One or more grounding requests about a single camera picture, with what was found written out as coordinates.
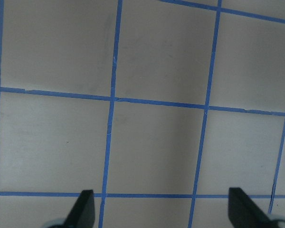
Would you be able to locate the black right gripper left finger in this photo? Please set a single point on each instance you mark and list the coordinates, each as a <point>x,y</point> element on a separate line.
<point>82,214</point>

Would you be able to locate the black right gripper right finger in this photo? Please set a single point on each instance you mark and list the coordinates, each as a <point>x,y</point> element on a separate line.
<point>244,213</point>

